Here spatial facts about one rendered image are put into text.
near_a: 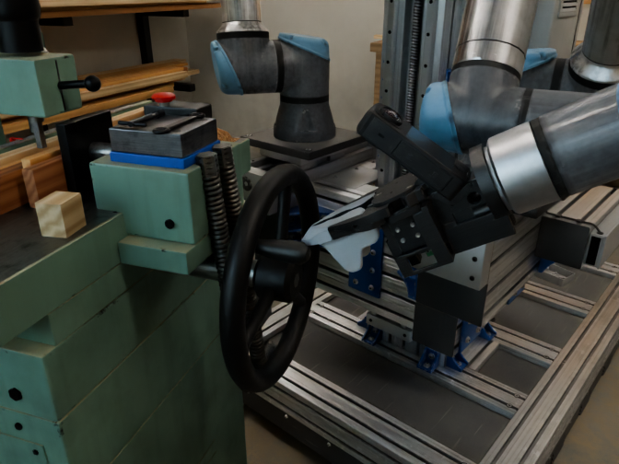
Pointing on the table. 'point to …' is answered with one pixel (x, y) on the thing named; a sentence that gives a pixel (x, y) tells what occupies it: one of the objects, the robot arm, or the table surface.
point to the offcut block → (60, 214)
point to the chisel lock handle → (82, 84)
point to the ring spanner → (178, 123)
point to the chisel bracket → (37, 85)
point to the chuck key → (143, 119)
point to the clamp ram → (83, 146)
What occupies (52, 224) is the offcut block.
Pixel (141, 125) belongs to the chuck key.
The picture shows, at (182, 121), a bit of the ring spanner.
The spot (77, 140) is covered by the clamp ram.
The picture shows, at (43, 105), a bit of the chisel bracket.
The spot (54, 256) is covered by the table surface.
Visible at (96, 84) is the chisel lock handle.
